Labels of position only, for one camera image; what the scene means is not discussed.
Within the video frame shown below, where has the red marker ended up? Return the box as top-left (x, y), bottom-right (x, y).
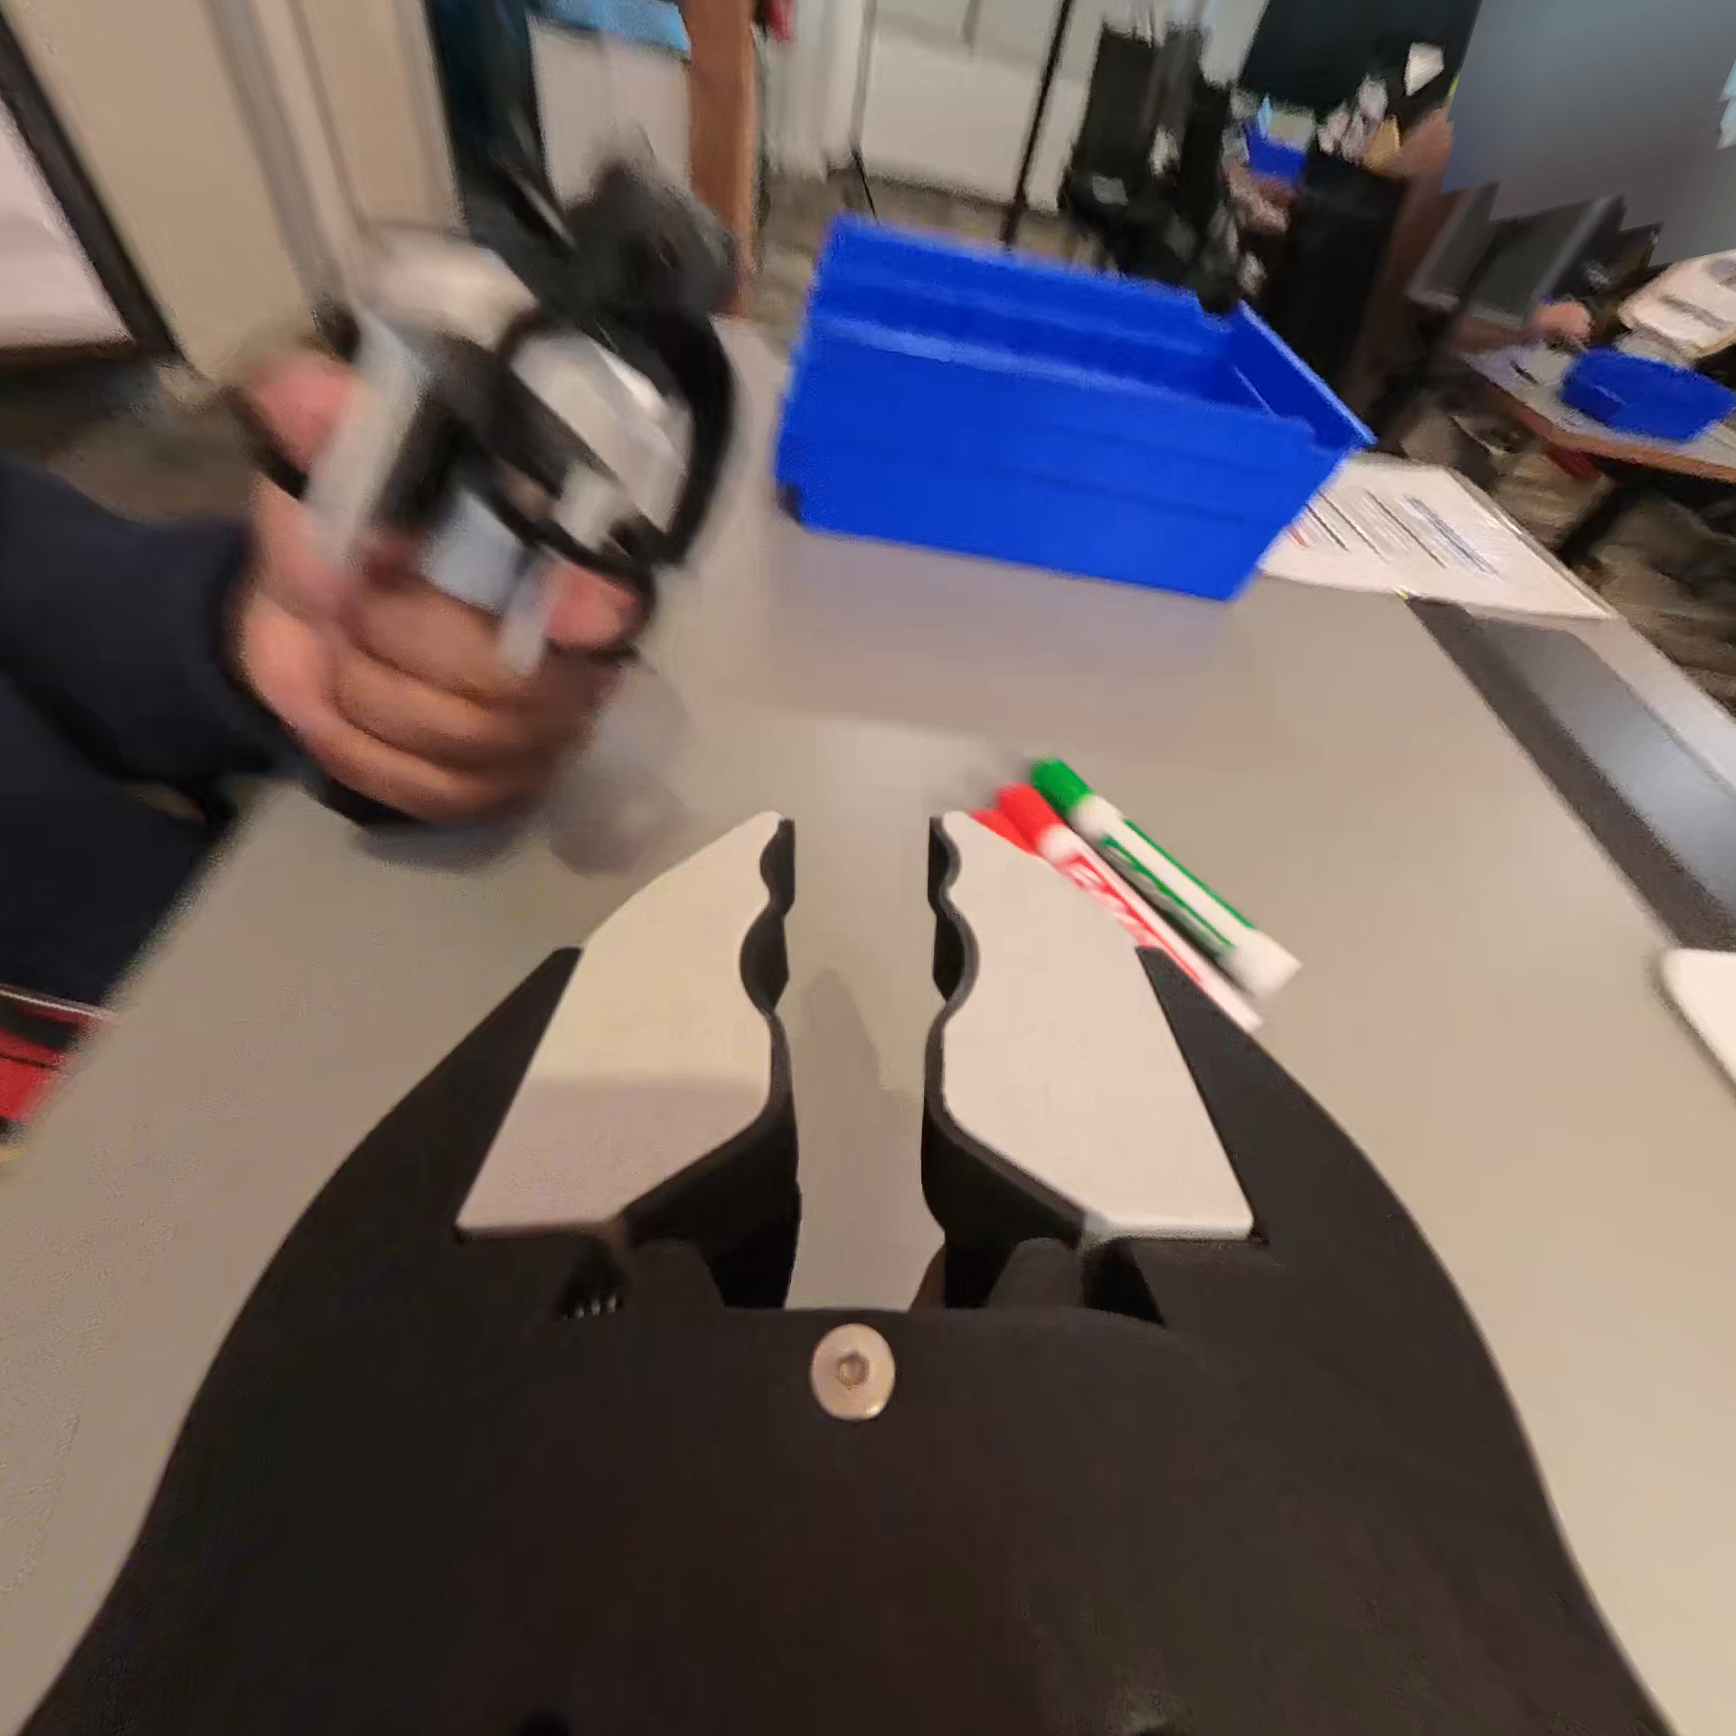
top-left (968, 786), bottom-right (1270, 1036)

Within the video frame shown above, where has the person's left hand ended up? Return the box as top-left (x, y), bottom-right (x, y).
top-left (227, 348), bottom-right (647, 825)

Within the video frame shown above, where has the black velcro strap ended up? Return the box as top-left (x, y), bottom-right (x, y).
top-left (503, 304), bottom-right (739, 586)

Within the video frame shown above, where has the large blue plastic bin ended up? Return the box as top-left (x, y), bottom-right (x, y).
top-left (777, 218), bottom-right (1375, 604)

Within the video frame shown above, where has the person's left forearm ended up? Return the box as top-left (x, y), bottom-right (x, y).
top-left (0, 456), bottom-right (286, 1011)

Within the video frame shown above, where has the green marker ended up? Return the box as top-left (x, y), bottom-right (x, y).
top-left (1029, 758), bottom-right (1302, 1001)

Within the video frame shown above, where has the small blue bin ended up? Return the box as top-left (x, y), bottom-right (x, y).
top-left (1560, 346), bottom-right (1736, 450)

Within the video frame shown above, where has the printed paper sheet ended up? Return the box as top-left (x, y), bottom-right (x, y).
top-left (1258, 456), bottom-right (1613, 624)

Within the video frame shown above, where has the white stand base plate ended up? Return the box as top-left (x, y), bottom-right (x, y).
top-left (1659, 945), bottom-right (1736, 1093)

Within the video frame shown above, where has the black office chair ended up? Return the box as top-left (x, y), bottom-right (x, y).
top-left (1059, 14), bottom-right (1237, 261)

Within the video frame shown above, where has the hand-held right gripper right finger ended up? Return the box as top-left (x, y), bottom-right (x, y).
top-left (923, 809), bottom-right (1258, 1249)

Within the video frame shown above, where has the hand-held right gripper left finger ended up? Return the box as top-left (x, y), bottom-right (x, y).
top-left (455, 815), bottom-right (803, 1245)

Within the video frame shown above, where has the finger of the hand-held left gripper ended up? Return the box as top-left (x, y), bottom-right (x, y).
top-left (408, 476), bottom-right (586, 681)
top-left (300, 314), bottom-right (442, 567)

